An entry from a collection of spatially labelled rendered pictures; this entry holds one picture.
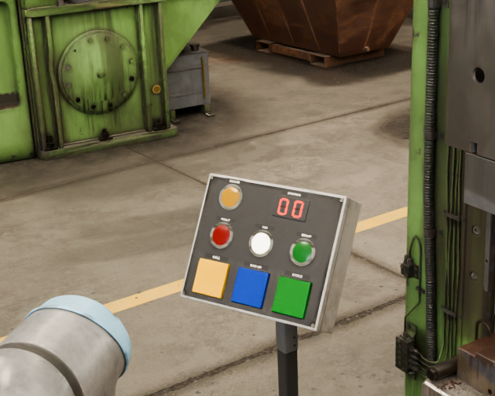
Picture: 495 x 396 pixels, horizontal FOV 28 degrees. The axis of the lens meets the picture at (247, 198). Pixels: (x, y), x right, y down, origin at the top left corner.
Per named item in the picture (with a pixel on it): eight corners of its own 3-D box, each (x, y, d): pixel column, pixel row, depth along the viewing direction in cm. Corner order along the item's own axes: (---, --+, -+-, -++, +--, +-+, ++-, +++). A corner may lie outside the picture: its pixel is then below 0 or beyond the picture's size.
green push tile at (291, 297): (302, 319, 199) (311, 282, 199) (270, 311, 203) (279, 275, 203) (306, 319, 200) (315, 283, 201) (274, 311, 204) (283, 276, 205)
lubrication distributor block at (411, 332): (412, 390, 218) (412, 335, 213) (393, 378, 223) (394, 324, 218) (423, 384, 220) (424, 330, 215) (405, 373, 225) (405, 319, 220)
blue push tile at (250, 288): (259, 308, 204) (268, 273, 204) (229, 300, 208) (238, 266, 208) (264, 309, 205) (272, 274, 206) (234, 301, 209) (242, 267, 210)
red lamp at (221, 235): (221, 249, 211) (220, 230, 209) (210, 243, 214) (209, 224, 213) (233, 246, 212) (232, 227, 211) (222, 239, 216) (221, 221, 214)
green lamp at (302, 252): (302, 267, 200) (302, 247, 199) (290, 259, 204) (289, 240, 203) (315, 263, 202) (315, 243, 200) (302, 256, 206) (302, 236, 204)
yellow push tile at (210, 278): (220, 298, 209) (228, 264, 209) (191, 291, 213) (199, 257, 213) (224, 299, 211) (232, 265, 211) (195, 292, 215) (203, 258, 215)
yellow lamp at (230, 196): (230, 210, 211) (229, 192, 210) (219, 204, 215) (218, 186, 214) (243, 207, 213) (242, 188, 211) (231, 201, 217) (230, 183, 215)
